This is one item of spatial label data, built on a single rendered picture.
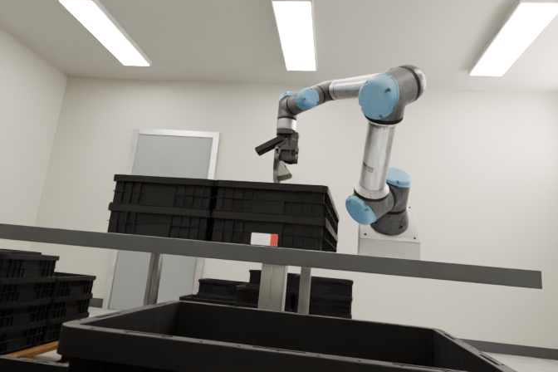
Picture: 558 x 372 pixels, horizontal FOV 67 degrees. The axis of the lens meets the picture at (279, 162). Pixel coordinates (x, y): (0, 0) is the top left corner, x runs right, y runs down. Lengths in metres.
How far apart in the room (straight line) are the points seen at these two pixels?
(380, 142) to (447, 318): 3.67
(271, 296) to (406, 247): 0.69
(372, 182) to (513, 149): 3.94
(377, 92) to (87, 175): 4.73
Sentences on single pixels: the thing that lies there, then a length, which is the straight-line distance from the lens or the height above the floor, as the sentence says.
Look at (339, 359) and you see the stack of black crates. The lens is 0.37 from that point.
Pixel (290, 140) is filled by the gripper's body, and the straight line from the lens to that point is 1.57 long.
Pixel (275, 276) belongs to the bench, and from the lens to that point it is 1.07.
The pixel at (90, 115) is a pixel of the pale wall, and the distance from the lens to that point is 5.83.
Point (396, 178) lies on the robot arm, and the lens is 1.52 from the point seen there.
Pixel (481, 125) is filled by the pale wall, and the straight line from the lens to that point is 5.20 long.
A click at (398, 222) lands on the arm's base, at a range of 1.61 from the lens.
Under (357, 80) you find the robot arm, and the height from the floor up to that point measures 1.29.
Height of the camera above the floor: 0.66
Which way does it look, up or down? 13 degrees up
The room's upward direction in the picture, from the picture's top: 5 degrees clockwise
